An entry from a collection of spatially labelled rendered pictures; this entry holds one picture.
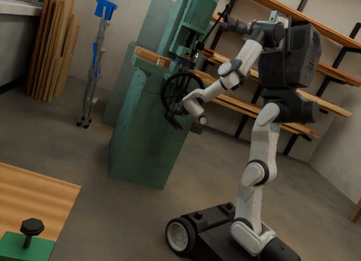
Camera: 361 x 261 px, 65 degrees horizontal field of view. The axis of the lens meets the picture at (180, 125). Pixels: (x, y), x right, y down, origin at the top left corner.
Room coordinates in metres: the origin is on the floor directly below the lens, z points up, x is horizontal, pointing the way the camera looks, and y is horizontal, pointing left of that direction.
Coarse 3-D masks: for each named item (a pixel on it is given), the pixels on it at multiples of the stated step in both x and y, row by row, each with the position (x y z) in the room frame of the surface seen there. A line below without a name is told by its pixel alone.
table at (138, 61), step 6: (132, 60) 1.95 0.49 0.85; (138, 60) 1.82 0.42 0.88; (144, 60) 1.83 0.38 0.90; (150, 60) 1.97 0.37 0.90; (138, 66) 1.82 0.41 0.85; (144, 66) 1.84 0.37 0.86; (150, 66) 1.85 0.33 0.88; (156, 66) 1.86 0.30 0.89; (156, 72) 1.87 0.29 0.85; (162, 72) 1.88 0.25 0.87; (174, 78) 1.82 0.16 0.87; (192, 78) 1.97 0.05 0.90; (192, 84) 1.97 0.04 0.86; (198, 84) 1.98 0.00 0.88; (204, 84) 2.00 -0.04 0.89
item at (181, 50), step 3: (177, 48) 2.15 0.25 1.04; (180, 48) 2.07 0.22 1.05; (183, 48) 2.03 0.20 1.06; (186, 48) 2.04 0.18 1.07; (177, 51) 2.12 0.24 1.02; (180, 51) 2.04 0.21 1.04; (183, 51) 2.03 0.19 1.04; (186, 51) 2.04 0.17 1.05; (189, 51) 2.05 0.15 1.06; (177, 54) 2.09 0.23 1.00; (180, 54) 2.03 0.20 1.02; (183, 54) 2.03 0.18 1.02; (189, 54) 2.05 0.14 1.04; (183, 57) 2.04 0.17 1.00; (186, 57) 2.05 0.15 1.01
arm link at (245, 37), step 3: (246, 24) 2.11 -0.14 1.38; (243, 27) 2.09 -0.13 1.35; (246, 27) 2.10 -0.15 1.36; (243, 30) 2.09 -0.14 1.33; (246, 30) 2.07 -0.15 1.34; (240, 33) 2.11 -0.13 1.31; (243, 33) 2.12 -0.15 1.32; (246, 33) 2.09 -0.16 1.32; (243, 36) 2.14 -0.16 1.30; (246, 36) 2.12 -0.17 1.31; (249, 36) 2.13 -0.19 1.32; (243, 39) 2.13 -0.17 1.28; (246, 39) 2.13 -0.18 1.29
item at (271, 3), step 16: (256, 0) 4.35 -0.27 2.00; (272, 0) 4.06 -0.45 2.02; (304, 0) 4.64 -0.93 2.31; (304, 16) 4.18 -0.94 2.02; (320, 32) 4.61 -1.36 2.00; (336, 32) 4.30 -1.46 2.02; (352, 32) 4.90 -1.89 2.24; (208, 48) 3.98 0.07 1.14; (352, 48) 4.71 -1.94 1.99; (320, 64) 4.29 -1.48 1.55; (336, 64) 4.88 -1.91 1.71; (256, 80) 4.14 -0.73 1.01; (336, 80) 4.67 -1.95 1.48; (352, 80) 4.45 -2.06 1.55; (224, 96) 4.12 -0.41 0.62; (256, 96) 4.64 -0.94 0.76; (304, 96) 4.26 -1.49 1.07; (320, 96) 4.89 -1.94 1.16; (256, 112) 4.21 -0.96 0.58; (336, 112) 4.49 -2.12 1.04; (240, 128) 4.65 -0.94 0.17; (288, 128) 4.34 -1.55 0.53; (304, 128) 4.46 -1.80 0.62; (288, 144) 4.91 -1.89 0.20
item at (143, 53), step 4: (144, 52) 1.98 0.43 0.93; (144, 56) 1.98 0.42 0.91; (148, 56) 1.99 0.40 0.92; (152, 56) 2.00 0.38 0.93; (156, 56) 2.01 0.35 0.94; (152, 60) 2.01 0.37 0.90; (156, 60) 2.02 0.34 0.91; (196, 72) 2.13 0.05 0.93; (200, 76) 2.14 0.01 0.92; (204, 76) 2.15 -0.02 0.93; (212, 80) 2.18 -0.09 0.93; (216, 80) 2.19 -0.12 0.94
